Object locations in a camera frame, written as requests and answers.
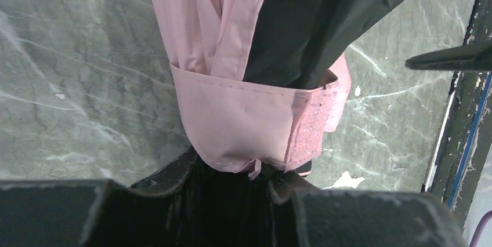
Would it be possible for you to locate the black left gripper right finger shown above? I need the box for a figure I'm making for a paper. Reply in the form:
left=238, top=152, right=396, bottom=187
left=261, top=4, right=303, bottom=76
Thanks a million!
left=267, top=172, right=464, bottom=246

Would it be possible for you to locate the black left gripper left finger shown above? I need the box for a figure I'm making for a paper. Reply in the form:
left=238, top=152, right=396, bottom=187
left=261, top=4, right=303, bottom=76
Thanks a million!
left=1, top=148, right=197, bottom=246

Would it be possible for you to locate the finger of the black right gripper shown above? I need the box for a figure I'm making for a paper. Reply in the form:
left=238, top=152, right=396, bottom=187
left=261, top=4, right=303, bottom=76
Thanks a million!
left=405, top=41, right=491, bottom=71

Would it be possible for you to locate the pink and black folding umbrella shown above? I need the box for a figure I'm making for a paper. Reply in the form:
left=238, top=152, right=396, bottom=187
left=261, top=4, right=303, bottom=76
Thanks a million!
left=151, top=0, right=404, bottom=179

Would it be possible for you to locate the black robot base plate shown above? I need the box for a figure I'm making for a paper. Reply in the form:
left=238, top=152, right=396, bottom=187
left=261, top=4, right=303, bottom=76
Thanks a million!
left=422, top=70, right=491, bottom=226

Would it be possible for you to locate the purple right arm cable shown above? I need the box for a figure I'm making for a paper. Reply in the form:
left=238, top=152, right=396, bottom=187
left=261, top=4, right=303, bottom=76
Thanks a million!
left=468, top=209, right=492, bottom=247

